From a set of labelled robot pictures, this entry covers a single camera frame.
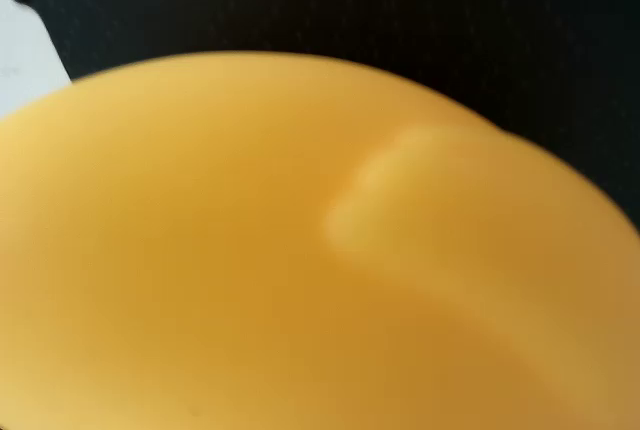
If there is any yellow rubber duck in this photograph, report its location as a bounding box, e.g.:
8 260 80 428
0 51 640 430

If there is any black cardboard square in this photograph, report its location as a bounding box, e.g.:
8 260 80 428
0 0 640 231

